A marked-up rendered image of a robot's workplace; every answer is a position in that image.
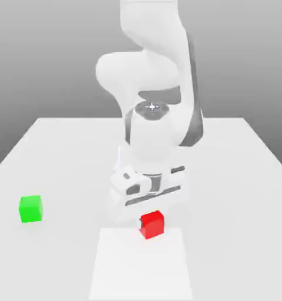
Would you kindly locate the small green cube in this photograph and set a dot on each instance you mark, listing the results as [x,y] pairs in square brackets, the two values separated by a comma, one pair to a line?
[30,208]

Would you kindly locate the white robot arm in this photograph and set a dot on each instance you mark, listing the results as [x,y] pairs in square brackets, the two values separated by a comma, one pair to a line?
[154,70]

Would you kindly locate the small red cube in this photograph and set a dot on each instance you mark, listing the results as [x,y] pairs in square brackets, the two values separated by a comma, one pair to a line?
[153,225]

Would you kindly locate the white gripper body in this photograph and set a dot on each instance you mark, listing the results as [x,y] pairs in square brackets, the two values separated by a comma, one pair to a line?
[152,202]

